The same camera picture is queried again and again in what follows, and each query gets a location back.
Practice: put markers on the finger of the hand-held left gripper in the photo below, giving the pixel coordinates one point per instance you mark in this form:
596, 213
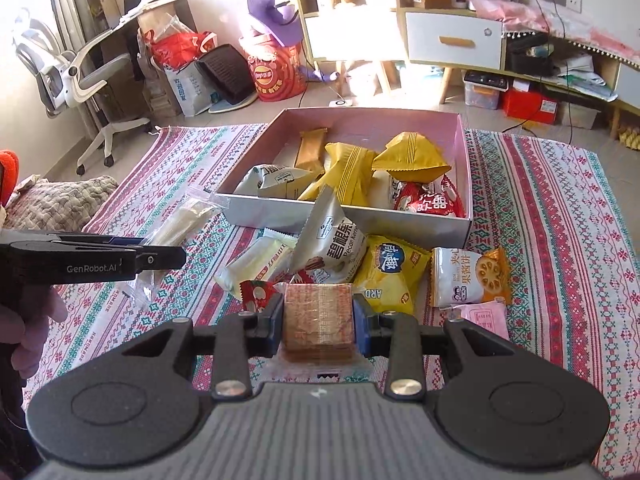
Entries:
100, 239
165, 258

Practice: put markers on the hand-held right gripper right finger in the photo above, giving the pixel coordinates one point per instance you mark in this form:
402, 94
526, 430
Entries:
361, 327

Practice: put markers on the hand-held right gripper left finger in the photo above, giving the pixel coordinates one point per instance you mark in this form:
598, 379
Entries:
276, 327

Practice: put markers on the clear plastic bag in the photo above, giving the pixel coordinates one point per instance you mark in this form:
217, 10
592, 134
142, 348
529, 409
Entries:
175, 230

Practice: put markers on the small red snack packet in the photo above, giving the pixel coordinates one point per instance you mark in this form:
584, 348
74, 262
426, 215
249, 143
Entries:
257, 295

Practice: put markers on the clear wafer block packet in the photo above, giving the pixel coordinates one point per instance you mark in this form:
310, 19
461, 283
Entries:
320, 320

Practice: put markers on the yellow chips packet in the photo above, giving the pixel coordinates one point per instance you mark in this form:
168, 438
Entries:
390, 270

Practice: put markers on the cream white snack packet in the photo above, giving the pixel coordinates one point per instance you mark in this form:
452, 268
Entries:
255, 265

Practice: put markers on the pink cardboard box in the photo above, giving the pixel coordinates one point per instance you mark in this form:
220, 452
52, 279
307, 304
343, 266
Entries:
400, 230

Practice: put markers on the white orange biscuit packet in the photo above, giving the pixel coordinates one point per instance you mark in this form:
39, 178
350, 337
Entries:
470, 275

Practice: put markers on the pink snack packet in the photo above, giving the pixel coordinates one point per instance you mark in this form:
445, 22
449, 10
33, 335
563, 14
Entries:
482, 317

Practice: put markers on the red white snack packet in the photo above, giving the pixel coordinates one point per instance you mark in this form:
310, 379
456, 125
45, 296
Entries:
430, 200

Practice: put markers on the yellow striped snack packet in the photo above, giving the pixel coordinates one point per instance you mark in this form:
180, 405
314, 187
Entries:
350, 170
410, 155

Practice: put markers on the brown snack bar packet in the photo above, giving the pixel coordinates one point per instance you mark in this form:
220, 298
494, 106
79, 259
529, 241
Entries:
310, 150

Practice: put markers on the person's left hand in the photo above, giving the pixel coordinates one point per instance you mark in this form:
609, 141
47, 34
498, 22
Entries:
25, 330

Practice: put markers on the grey knitted cushion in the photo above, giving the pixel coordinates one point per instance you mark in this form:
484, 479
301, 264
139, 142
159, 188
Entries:
60, 205

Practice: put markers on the orange plush toy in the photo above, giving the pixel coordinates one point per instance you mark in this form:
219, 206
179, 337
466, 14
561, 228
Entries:
9, 175

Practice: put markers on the white shopping bag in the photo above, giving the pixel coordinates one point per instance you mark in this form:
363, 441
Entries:
192, 90

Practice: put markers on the white office chair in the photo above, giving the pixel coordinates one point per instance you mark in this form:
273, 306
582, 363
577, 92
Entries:
50, 75

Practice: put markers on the black mesh basket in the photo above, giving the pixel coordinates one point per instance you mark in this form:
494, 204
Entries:
227, 75

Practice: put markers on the patterned woven mat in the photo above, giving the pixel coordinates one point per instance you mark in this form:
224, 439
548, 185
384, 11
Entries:
525, 210

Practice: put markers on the red plastic bag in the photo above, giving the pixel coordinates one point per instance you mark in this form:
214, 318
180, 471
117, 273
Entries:
180, 50

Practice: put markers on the red paper bag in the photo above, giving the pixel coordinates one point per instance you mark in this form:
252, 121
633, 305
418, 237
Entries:
275, 77

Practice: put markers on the wooden desk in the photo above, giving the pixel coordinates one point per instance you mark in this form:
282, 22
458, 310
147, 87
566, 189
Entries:
165, 12

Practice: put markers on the purple plastic object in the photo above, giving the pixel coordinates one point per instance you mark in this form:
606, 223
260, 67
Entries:
322, 76

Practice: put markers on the clear storage bin black lid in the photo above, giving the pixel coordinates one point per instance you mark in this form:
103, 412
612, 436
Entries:
482, 92

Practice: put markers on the purple hat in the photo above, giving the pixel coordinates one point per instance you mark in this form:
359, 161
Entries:
272, 10

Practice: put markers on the red box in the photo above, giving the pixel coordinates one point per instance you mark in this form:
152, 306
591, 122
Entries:
530, 105

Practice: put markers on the wooden shelf cabinet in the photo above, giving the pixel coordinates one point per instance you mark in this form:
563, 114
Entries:
350, 35

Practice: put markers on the clear plastic bin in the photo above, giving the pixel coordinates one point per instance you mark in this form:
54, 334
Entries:
580, 116

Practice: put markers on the white drawer low cabinet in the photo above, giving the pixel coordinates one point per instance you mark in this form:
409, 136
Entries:
450, 35

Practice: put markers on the black box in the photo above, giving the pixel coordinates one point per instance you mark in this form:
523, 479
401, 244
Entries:
532, 57

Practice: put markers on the pink cloth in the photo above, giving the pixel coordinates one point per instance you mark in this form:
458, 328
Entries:
540, 20

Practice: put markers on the white wall socket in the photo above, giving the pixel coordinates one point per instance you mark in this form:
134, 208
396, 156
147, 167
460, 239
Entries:
575, 2

